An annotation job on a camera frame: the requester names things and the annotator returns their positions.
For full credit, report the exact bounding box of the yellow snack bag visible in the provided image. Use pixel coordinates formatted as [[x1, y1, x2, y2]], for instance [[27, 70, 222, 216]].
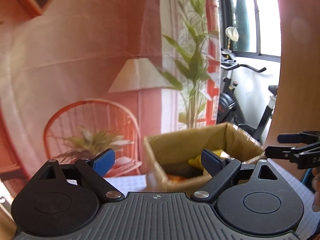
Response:
[[188, 149, 230, 171]]

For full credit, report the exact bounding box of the orange chip bag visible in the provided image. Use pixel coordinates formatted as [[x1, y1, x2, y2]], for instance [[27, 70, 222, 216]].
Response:
[[167, 174, 186, 183]]

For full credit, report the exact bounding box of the person right hand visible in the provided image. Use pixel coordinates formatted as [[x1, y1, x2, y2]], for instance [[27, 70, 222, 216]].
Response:
[[312, 167, 320, 212]]

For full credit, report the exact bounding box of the plaid strawberry bed sheet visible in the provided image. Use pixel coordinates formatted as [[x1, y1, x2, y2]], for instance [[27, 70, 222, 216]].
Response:
[[63, 158, 318, 240]]

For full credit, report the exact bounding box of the wooden wardrobe panel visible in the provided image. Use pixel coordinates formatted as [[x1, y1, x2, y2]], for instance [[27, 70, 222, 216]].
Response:
[[264, 0, 320, 188]]

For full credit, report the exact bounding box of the brown cardboard box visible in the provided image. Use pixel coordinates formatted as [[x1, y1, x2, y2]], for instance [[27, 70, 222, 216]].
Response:
[[143, 123, 265, 195]]

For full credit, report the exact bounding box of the black exercise bike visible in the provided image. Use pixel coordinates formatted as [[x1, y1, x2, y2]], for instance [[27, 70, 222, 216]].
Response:
[[216, 49, 278, 144]]

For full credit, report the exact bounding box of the printed room backdrop cloth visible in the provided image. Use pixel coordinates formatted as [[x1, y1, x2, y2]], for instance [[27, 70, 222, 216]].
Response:
[[0, 0, 222, 181]]

